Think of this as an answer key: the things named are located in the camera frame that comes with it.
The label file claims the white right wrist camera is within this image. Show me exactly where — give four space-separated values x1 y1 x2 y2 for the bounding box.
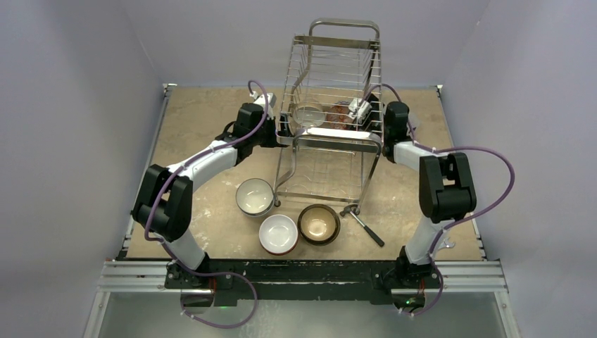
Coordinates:
348 98 371 124

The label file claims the black-handled claw hammer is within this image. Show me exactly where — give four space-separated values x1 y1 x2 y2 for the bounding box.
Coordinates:
339 204 385 247

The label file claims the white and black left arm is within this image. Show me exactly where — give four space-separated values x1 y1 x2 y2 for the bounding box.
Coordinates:
132 97 279 288

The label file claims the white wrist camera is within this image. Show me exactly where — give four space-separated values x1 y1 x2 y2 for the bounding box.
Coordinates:
251 92 277 111
348 98 371 124

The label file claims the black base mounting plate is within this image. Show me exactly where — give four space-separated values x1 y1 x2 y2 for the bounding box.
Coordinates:
165 253 441 309

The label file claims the white bowl with red rim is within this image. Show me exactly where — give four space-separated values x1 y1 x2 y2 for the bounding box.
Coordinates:
258 214 299 256

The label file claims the stainless steel dish rack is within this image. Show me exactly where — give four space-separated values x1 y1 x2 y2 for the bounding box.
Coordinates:
274 18 383 206

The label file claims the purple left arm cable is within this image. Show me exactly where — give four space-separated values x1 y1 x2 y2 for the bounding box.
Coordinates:
142 80 272 330

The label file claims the clear plastic compartment box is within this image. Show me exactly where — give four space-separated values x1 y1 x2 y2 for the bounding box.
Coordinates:
408 112 421 138

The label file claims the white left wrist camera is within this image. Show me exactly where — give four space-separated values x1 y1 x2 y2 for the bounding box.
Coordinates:
251 92 277 111

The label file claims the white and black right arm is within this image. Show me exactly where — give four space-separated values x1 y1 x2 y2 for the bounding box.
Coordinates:
382 101 477 287

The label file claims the white and teal bowl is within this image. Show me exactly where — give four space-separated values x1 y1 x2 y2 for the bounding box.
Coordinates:
235 178 274 217

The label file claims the dark brown glazed bowl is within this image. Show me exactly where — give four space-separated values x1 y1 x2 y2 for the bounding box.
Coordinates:
297 204 341 246

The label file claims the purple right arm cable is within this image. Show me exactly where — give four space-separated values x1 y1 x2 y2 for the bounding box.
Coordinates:
363 82 517 318

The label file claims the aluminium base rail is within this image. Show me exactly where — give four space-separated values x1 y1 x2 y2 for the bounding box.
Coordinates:
84 82 521 338

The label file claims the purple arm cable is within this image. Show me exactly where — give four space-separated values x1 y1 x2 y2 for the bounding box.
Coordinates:
363 82 517 318
142 80 272 330

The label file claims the silver wrench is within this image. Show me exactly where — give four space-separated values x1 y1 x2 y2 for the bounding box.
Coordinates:
438 238 455 250

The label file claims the orange patterned bowl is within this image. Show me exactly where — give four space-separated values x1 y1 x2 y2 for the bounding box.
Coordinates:
326 104 353 130

